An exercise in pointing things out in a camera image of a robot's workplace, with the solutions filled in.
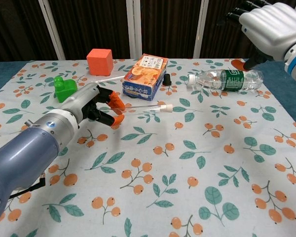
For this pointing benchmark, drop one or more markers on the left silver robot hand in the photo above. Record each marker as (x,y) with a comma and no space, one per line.
(84,97)

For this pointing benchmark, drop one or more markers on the green toy building block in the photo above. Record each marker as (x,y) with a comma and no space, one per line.
(65,90)

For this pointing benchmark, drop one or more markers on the floral print tablecloth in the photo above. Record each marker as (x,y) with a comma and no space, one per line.
(177,160)

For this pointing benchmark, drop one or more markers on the orange foam cube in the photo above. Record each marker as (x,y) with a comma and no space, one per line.
(99,61)

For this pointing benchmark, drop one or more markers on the clear bottle with green label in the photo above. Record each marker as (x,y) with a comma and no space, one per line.
(227,80)

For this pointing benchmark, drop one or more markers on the black rubber dropper bulb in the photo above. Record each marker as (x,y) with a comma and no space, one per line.
(167,80)

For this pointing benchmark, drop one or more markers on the clear glass dropper pipette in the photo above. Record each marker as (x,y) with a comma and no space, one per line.
(108,79)

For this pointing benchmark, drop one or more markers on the clear glass test tube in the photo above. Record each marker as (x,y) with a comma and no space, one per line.
(143,107)

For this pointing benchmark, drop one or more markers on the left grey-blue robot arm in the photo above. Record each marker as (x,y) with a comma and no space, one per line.
(22,158)

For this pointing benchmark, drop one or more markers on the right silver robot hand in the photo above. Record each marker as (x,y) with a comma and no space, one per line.
(273,27)

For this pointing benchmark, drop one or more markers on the orange and blue snack box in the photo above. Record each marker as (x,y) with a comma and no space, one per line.
(144,79)

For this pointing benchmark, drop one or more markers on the white frame post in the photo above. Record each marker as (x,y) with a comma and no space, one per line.
(133,29)
(201,29)
(51,29)

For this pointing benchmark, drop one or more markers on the black pleated curtain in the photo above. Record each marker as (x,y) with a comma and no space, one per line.
(93,24)

